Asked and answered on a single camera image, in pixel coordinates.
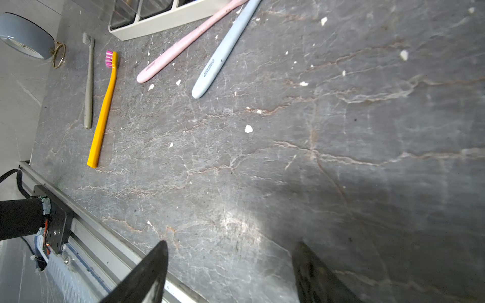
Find white toothbrush holder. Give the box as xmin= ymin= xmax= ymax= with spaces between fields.
xmin=109 ymin=0 xmax=229 ymax=41

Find light blue toothbrush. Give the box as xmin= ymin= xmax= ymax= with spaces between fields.
xmin=192 ymin=0 xmax=261 ymax=99

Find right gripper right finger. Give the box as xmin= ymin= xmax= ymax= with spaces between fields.
xmin=291 ymin=241 xmax=361 ymax=302

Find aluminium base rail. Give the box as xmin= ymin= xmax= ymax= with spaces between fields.
xmin=19 ymin=161 xmax=205 ymax=302

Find grey-green toothbrush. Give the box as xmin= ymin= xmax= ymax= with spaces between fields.
xmin=82 ymin=32 xmax=95 ymax=129

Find yellow toothbrush pink bristles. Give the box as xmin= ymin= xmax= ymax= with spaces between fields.
xmin=87 ymin=50 xmax=118 ymax=169

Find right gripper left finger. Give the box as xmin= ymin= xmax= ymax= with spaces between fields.
xmin=101 ymin=241 xmax=169 ymax=302

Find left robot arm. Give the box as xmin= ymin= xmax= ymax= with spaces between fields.
xmin=1 ymin=169 xmax=51 ymax=241

